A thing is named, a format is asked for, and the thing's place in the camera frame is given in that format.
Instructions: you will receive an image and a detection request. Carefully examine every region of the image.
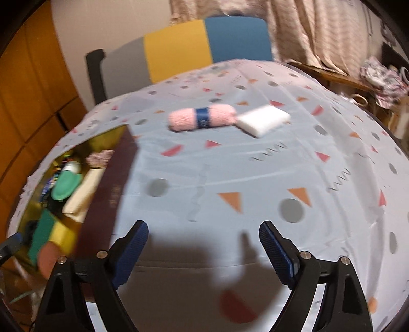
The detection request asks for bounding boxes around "dark red box gold inside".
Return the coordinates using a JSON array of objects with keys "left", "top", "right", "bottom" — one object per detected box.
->
[{"left": 6, "top": 125, "right": 139, "bottom": 278}]

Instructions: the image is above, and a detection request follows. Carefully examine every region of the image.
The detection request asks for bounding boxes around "brown makeup sponge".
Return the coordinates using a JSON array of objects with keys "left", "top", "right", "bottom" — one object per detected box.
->
[{"left": 38, "top": 243, "right": 69, "bottom": 277}]

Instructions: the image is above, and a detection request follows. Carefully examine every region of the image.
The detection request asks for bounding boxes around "black scrunchie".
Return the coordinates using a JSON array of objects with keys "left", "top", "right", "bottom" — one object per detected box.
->
[{"left": 24, "top": 220, "right": 40, "bottom": 245}]

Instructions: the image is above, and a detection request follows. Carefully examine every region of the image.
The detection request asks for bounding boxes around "green powder puff white handle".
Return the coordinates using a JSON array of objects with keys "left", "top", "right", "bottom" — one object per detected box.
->
[{"left": 51, "top": 161, "right": 82, "bottom": 201}]

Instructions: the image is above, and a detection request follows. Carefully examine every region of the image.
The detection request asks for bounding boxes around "cream cloth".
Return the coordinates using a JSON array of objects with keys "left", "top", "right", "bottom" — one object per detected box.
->
[{"left": 62, "top": 168, "right": 106, "bottom": 224}]

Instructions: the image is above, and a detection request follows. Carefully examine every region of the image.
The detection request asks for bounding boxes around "orange wooden wardrobe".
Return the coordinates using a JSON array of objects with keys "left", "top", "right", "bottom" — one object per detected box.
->
[{"left": 0, "top": 0, "right": 88, "bottom": 224}]

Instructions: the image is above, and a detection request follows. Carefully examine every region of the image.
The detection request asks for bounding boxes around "pile of floral clothes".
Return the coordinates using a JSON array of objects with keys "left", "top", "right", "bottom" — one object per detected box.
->
[{"left": 359, "top": 57, "right": 409, "bottom": 107}]

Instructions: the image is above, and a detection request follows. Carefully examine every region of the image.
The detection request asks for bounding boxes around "beige patterned curtain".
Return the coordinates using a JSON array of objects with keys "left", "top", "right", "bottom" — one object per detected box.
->
[{"left": 169, "top": 0, "right": 384, "bottom": 75}]

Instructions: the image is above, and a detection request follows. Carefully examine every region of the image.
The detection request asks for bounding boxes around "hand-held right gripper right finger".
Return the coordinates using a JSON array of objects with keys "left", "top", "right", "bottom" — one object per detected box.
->
[{"left": 259, "top": 220, "right": 374, "bottom": 332}]

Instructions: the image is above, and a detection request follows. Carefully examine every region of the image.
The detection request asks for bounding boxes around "wooden side desk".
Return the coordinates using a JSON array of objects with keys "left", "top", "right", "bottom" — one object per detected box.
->
[{"left": 288, "top": 61, "right": 381, "bottom": 93}]

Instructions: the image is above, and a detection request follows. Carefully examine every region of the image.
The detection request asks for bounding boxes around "light blue patterned tablecloth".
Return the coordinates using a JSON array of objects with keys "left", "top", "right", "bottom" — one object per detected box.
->
[{"left": 6, "top": 58, "right": 409, "bottom": 332}]

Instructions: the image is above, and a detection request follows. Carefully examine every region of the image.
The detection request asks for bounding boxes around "pink satin scrunchie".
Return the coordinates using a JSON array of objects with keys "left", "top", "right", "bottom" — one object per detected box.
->
[{"left": 86, "top": 150, "right": 116, "bottom": 168}]

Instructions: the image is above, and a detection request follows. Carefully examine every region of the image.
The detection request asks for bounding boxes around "white foam sponge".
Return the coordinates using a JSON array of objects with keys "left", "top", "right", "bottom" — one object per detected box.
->
[{"left": 236, "top": 105, "right": 292, "bottom": 138}]

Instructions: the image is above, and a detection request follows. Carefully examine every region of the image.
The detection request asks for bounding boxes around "green and yellow scrub sponge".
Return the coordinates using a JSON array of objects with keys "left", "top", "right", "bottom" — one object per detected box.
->
[{"left": 27, "top": 211, "right": 80, "bottom": 267}]

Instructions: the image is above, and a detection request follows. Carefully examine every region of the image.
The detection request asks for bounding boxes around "grey yellow blue chair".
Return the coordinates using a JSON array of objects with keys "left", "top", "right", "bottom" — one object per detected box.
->
[{"left": 86, "top": 17, "right": 275, "bottom": 106}]

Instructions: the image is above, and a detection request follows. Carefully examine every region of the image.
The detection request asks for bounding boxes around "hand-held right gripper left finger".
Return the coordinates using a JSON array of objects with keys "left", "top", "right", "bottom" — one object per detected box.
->
[{"left": 33, "top": 220, "right": 150, "bottom": 332}]

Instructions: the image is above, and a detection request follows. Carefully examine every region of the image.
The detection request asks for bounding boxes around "pink yarn skein blue band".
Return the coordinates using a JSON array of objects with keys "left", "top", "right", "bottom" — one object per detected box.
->
[{"left": 168, "top": 104, "right": 237, "bottom": 133}]

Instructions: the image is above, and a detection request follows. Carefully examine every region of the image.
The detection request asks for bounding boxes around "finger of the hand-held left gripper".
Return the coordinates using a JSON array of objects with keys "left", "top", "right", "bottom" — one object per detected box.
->
[{"left": 0, "top": 232, "right": 24, "bottom": 265}]

